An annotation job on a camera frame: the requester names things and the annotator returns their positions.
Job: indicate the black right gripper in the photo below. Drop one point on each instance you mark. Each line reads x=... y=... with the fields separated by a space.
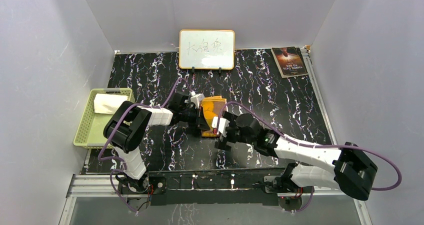
x=232 y=122

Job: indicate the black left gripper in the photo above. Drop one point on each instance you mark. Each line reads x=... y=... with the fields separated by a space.
x=199 y=121

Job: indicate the brown and yellow cloth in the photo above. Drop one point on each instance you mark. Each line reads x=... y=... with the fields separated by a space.
x=211 y=107

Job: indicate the white towel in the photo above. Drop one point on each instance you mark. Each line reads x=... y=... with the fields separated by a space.
x=108 y=103

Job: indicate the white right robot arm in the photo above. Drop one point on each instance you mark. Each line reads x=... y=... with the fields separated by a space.
x=348 y=169

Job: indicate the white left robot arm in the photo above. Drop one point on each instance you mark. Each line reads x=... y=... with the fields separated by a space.
x=126 y=129

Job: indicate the small framed whiteboard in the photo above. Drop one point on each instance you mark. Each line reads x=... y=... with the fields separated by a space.
x=206 y=49

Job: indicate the green perforated plastic basket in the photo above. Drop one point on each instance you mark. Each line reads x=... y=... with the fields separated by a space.
x=89 y=134

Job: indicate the dark paperback book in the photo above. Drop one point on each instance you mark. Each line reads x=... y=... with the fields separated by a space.
x=289 y=61

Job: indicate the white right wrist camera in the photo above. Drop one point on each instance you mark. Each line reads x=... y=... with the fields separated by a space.
x=219 y=126

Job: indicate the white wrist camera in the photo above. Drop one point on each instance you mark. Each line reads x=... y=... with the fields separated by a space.
x=196 y=98
x=219 y=126

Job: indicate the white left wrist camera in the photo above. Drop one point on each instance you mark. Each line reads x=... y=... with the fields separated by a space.
x=196 y=98

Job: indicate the aluminium base frame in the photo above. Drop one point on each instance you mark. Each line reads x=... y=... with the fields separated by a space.
x=212 y=198

